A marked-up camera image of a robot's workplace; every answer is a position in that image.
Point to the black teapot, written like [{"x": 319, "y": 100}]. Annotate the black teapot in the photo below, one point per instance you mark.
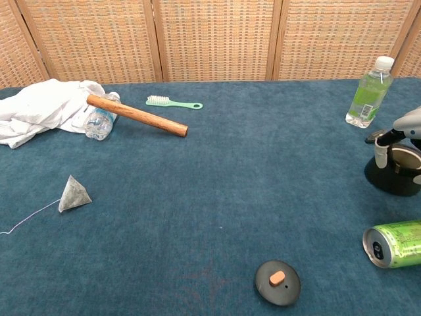
[{"x": 391, "y": 184}]

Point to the black teapot lid orange knob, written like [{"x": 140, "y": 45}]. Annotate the black teapot lid orange knob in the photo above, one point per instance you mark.
[{"x": 278, "y": 289}]

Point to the mint green brush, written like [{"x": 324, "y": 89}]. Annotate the mint green brush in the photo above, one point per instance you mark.
[{"x": 158, "y": 101}]

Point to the clear bottle blue label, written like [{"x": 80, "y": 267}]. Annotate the clear bottle blue label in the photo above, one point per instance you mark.
[{"x": 97, "y": 126}]

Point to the wooden rolling stick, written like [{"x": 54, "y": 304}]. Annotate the wooden rolling stick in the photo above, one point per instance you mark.
[{"x": 144, "y": 116}]

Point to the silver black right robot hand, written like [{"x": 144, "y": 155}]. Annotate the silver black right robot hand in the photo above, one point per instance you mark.
[{"x": 409, "y": 125}]

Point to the white crumpled cloth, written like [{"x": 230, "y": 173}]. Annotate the white crumpled cloth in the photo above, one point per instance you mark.
[{"x": 36, "y": 105}]

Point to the clear bottle green label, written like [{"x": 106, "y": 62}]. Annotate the clear bottle green label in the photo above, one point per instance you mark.
[{"x": 368, "y": 95}]

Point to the woven bamboo folding screen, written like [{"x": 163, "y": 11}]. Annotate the woven bamboo folding screen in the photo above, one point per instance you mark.
[{"x": 210, "y": 39}]

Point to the green drink can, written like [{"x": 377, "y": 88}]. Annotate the green drink can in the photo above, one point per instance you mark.
[{"x": 401, "y": 243}]

